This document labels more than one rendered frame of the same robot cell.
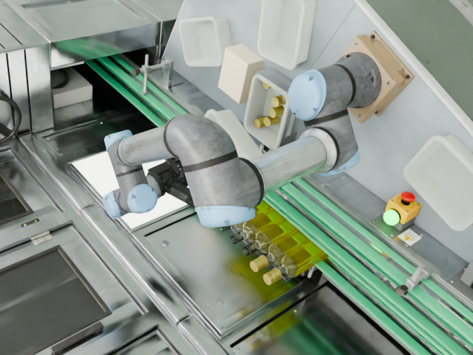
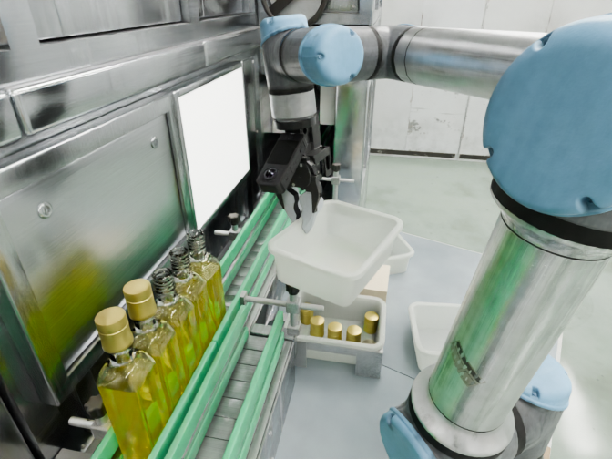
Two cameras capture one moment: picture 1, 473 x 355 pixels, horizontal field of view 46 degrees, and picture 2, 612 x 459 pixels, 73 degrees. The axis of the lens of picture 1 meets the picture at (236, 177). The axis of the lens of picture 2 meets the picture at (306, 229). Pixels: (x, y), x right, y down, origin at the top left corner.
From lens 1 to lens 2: 1.10 m
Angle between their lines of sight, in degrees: 33
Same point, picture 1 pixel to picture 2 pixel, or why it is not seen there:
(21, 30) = not seen: hidden behind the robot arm
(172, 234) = (162, 160)
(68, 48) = (355, 100)
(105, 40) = (353, 144)
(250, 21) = (421, 296)
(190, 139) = not seen: outside the picture
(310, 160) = (515, 394)
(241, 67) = (378, 284)
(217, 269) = (105, 223)
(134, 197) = (347, 33)
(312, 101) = (545, 384)
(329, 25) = not seen: hidden behind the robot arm
